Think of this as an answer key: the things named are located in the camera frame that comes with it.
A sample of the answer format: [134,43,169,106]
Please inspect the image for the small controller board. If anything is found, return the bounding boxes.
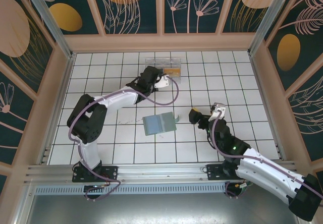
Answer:
[234,180,253,191]

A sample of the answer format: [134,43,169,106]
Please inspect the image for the aluminium frame post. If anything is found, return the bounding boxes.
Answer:
[248,0,302,57]
[21,0,77,60]

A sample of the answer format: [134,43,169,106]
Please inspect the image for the clear cassette case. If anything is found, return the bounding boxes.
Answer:
[142,111,181,136]

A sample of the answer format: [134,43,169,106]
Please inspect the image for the wall panel pink leaves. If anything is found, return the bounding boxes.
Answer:
[285,65,323,163]

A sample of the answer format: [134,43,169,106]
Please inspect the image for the clear acrylic organizer box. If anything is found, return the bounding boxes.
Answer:
[145,57,183,85]

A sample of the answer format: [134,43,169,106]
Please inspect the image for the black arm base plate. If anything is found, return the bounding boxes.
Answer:
[206,163,253,182]
[72,165,119,183]

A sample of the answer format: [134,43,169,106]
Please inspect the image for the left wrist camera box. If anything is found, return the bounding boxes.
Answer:
[154,74,172,89]

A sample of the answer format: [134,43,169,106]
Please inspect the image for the wall panel pink flowers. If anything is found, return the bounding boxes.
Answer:
[163,0,232,35]

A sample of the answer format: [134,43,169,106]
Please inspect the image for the grey metal sheet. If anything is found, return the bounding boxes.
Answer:
[15,180,311,224]

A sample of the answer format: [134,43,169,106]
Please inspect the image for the wall panel gold oval feathers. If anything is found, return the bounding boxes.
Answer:
[263,0,323,91]

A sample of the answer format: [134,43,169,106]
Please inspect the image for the wall panel single flower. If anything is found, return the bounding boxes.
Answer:
[0,60,36,164]

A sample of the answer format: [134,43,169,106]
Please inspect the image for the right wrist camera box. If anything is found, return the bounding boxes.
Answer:
[210,102,227,121]

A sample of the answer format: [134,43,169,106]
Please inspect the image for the gold credit card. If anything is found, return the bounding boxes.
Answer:
[163,68,181,77]

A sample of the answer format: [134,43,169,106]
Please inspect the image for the wide aluminium mounting rail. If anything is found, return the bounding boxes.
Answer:
[24,160,300,184]

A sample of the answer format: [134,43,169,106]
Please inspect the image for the aluminium side rail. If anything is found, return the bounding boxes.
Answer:
[37,53,76,165]
[248,54,286,160]

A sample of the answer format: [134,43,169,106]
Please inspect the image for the slotted grey cable duct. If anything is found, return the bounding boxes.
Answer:
[34,185,228,195]

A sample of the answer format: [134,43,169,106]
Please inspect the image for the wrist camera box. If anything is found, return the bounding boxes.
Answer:
[210,102,227,121]
[154,74,172,89]

